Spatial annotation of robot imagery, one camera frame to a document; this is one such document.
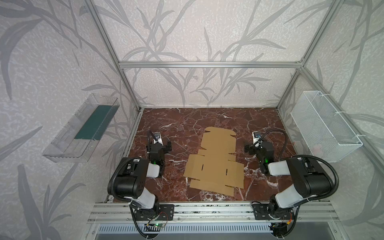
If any brown cardboard box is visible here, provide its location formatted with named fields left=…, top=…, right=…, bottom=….
left=184, top=127, right=245, bottom=197

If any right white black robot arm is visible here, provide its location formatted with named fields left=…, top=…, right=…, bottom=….
left=245, top=141, right=340, bottom=220

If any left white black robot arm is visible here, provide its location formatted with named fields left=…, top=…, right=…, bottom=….
left=108, top=141, right=172, bottom=215

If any pink item in basket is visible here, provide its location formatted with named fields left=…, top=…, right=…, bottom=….
left=311, top=144, right=324, bottom=157

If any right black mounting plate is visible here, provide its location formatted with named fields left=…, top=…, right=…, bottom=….
left=251, top=202, right=294, bottom=221

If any black mounting plate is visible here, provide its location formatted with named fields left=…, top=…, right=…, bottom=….
left=134, top=204, right=175, bottom=221
left=251, top=202, right=294, bottom=221

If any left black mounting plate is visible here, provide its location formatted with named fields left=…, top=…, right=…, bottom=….
left=134, top=204, right=175, bottom=221

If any green mat in bin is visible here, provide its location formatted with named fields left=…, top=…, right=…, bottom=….
left=75, top=105, right=119, bottom=141

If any green circuit board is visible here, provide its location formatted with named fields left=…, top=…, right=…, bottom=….
left=146, top=222, right=167, bottom=231

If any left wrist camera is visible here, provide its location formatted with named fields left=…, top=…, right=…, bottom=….
left=154, top=132, right=163, bottom=145

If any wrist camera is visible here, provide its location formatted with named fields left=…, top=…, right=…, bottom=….
left=154, top=132, right=163, bottom=145
left=252, top=131, right=262, bottom=145

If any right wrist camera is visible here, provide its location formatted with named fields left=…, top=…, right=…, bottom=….
left=252, top=131, right=262, bottom=145

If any white wire mesh basket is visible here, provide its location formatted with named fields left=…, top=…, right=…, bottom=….
left=291, top=91, right=363, bottom=163

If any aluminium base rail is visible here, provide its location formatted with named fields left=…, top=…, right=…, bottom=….
left=87, top=202, right=340, bottom=224

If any clear plastic wall bin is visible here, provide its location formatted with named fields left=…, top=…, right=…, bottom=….
left=43, top=94, right=120, bottom=163

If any aluminium frame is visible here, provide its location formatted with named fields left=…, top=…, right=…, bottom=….
left=83, top=0, right=384, bottom=169

